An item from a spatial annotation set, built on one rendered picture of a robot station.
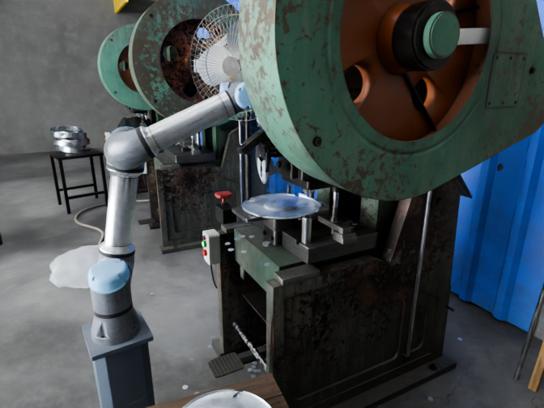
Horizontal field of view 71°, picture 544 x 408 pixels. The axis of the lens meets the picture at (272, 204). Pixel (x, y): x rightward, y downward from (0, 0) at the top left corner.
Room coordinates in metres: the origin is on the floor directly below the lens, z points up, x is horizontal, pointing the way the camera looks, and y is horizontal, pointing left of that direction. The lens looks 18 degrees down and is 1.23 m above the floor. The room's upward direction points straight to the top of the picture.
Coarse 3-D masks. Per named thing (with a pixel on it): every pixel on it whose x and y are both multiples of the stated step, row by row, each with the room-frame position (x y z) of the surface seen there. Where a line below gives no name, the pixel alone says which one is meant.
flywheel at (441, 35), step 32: (352, 0) 0.99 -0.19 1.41; (384, 0) 1.04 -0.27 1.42; (416, 0) 1.09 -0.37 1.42; (448, 0) 1.18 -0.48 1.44; (480, 0) 1.19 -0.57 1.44; (352, 32) 1.00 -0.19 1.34; (384, 32) 1.02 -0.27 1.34; (416, 32) 0.94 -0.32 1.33; (448, 32) 0.96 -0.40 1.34; (480, 32) 1.14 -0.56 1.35; (352, 64) 1.00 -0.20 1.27; (384, 64) 1.04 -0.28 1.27; (416, 64) 0.96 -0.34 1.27; (448, 64) 1.16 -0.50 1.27; (480, 64) 1.18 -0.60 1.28; (384, 96) 1.05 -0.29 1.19; (448, 96) 1.17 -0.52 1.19; (384, 128) 1.06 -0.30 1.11; (416, 128) 1.12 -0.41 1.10
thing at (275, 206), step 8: (256, 200) 1.43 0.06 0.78; (264, 200) 1.43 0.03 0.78; (272, 200) 1.43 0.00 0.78; (280, 200) 1.41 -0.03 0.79; (288, 200) 1.43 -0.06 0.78; (296, 200) 1.43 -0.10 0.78; (304, 200) 1.43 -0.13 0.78; (312, 200) 1.43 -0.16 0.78; (248, 208) 1.33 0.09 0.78; (256, 208) 1.33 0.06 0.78; (264, 208) 1.33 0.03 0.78; (272, 208) 1.32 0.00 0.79; (280, 208) 1.31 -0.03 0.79; (288, 208) 1.31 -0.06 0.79; (296, 208) 1.33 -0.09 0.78; (304, 208) 1.33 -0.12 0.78; (312, 208) 1.33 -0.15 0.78; (272, 216) 1.24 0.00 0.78; (280, 216) 1.24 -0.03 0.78; (288, 216) 1.24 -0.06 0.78; (296, 216) 1.23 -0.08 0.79
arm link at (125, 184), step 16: (128, 128) 1.21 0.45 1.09; (112, 176) 1.18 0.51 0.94; (128, 176) 1.18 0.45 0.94; (112, 192) 1.18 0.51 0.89; (128, 192) 1.18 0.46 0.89; (112, 208) 1.17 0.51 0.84; (128, 208) 1.18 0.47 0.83; (112, 224) 1.17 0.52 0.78; (128, 224) 1.18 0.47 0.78; (112, 240) 1.16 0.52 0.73; (128, 240) 1.19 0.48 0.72; (112, 256) 1.15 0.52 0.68; (128, 256) 1.17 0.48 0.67
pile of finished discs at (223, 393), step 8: (216, 392) 0.88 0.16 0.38; (224, 392) 0.88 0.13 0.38; (232, 392) 0.88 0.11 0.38; (240, 392) 0.88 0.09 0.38; (248, 392) 0.88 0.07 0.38; (192, 400) 0.85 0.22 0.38; (200, 400) 0.85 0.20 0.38; (208, 400) 0.85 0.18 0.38; (216, 400) 0.85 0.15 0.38; (224, 400) 0.85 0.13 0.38; (232, 400) 0.85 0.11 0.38; (240, 400) 0.85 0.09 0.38; (248, 400) 0.85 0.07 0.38; (256, 400) 0.85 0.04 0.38
